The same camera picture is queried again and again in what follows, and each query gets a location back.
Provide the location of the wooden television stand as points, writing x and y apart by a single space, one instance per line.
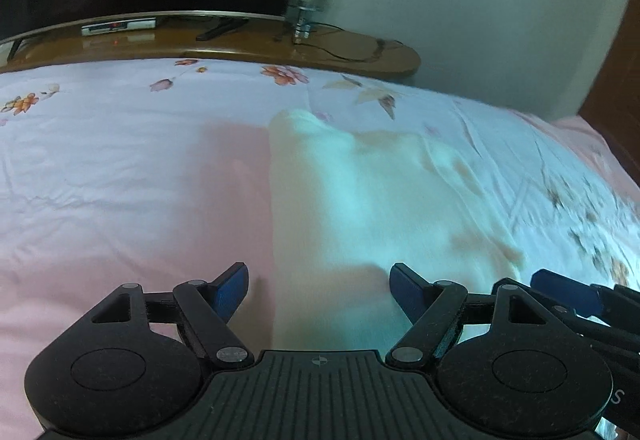
160 42

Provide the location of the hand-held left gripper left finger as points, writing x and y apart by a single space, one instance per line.
231 287

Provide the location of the brown wooden door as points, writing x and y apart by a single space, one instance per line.
612 94

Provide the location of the small white garment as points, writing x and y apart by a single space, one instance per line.
350 200

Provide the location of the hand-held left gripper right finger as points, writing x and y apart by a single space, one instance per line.
407 287

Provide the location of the pink floral bed sheet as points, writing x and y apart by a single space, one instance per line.
125 159

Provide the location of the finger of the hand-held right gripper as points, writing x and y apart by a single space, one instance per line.
565 290

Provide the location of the silver set-top box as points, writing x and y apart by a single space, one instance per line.
119 26

